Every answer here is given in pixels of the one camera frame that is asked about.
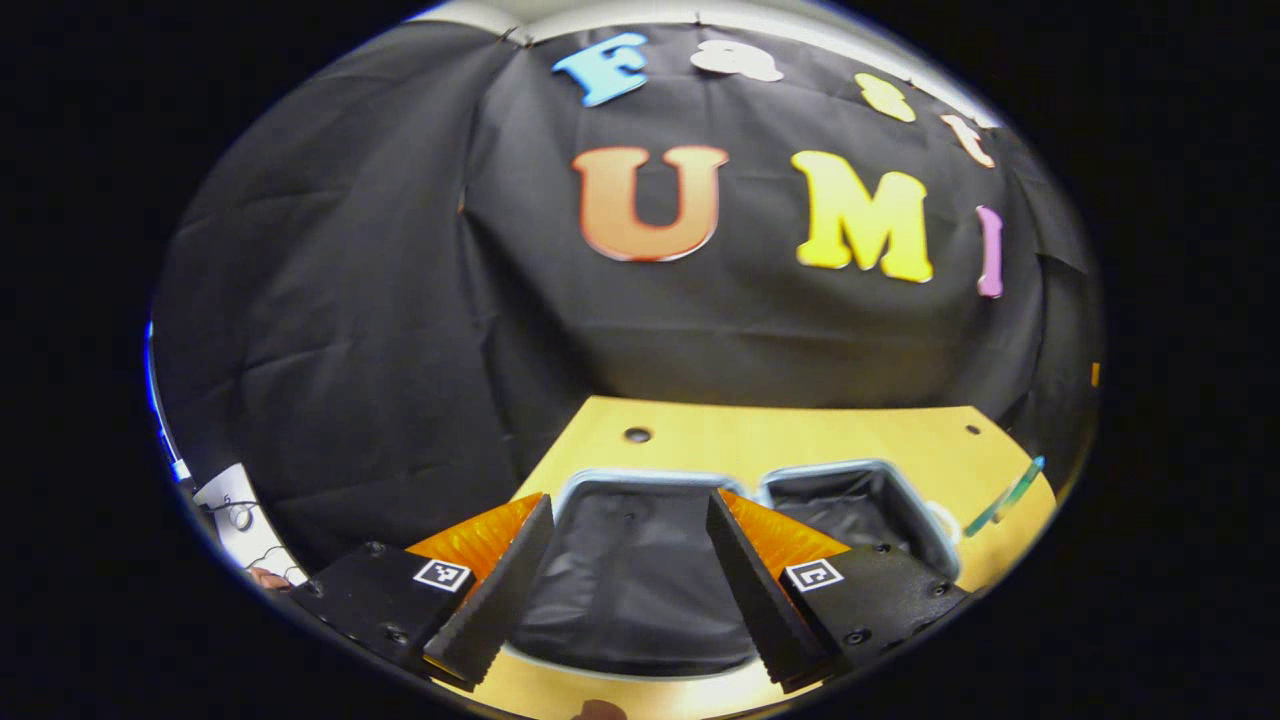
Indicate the clear blue bottle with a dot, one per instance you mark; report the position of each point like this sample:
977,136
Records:
1025,482

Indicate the light blue suitcase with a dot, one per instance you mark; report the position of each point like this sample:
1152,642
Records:
630,580

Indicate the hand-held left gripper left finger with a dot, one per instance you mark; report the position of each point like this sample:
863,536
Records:
500,590

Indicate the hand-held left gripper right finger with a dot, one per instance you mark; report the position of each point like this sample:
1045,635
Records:
755,590

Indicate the black backdrop cloth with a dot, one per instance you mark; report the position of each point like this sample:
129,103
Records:
400,350

